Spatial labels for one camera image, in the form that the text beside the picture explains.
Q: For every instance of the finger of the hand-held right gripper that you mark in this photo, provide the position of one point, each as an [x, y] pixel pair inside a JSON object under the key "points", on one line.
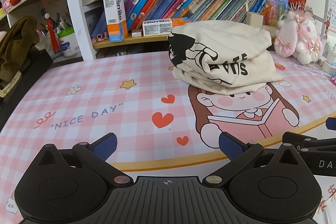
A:
{"points": [[331, 124], [295, 140]]}

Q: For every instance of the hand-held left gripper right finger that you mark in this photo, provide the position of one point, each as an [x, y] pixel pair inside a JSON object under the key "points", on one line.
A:
{"points": [[231, 146]]}

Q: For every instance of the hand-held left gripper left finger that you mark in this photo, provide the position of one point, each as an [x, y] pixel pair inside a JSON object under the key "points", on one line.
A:
{"points": [[105, 145]]}

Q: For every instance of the cream printed T-shirt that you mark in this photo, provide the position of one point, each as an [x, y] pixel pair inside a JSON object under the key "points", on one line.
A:
{"points": [[223, 37]]}

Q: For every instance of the small pink toy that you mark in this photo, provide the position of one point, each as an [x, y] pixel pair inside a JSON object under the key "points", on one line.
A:
{"points": [[333, 79]]}

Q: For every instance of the small white container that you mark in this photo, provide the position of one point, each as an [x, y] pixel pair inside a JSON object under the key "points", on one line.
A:
{"points": [[329, 66]]}

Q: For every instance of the pink checked cartoon desk mat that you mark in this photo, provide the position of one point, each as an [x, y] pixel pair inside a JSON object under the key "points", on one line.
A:
{"points": [[92, 87]]}

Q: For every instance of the white plush toy pink bows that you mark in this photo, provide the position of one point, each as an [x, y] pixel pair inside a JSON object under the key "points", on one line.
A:
{"points": [[308, 40]]}

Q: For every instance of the row of thin dark books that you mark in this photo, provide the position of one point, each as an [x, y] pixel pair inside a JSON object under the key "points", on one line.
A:
{"points": [[131, 50]]}

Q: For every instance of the white tub green lid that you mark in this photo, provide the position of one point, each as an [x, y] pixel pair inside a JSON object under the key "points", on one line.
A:
{"points": [[68, 44]]}

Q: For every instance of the low beige box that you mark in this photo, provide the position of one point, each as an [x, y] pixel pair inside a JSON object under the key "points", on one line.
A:
{"points": [[269, 31]]}

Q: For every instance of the small white box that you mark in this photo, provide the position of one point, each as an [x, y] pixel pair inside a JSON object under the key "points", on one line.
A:
{"points": [[137, 33]]}

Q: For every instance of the beige pen holder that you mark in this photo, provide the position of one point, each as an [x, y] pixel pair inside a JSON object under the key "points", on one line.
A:
{"points": [[254, 20]]}

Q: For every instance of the red tassel charm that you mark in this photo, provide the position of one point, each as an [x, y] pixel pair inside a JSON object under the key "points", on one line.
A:
{"points": [[51, 29]]}

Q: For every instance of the tall white orange box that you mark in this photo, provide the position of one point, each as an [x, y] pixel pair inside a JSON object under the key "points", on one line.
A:
{"points": [[115, 16]]}

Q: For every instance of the bunch of pens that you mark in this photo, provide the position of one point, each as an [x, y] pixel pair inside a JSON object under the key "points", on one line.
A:
{"points": [[61, 23]]}

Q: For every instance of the colourful picture card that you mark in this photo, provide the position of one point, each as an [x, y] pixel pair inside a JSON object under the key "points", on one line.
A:
{"points": [[275, 6]]}

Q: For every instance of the white wooden bookshelf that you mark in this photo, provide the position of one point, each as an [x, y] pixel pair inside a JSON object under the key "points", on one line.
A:
{"points": [[76, 16]]}

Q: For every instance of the flat white orange box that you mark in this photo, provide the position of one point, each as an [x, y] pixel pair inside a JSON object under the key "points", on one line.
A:
{"points": [[162, 26]]}

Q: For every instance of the olive green garment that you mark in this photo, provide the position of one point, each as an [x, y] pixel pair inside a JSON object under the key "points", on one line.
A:
{"points": [[18, 43]]}

